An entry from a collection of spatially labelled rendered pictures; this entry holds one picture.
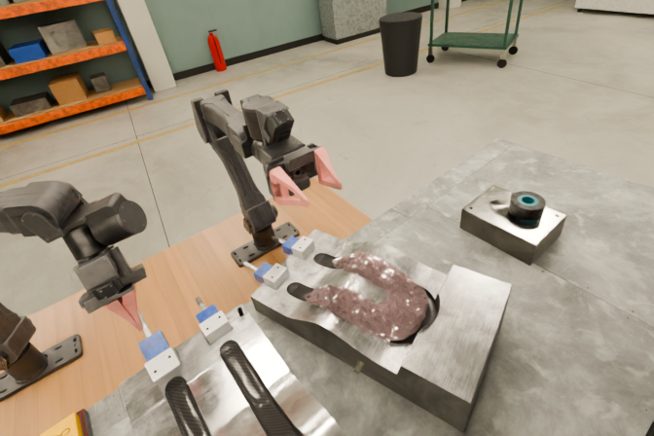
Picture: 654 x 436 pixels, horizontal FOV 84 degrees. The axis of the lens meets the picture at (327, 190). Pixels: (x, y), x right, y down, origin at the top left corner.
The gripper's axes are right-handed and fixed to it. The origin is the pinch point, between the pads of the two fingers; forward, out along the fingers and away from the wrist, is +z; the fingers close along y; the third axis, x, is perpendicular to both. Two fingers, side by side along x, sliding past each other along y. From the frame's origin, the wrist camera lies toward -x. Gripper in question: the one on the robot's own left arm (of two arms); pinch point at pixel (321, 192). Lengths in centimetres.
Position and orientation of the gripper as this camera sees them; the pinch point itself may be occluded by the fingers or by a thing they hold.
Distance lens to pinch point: 57.0
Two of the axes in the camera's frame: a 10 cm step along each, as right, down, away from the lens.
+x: 1.1, 7.9, 6.0
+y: 8.1, -4.2, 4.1
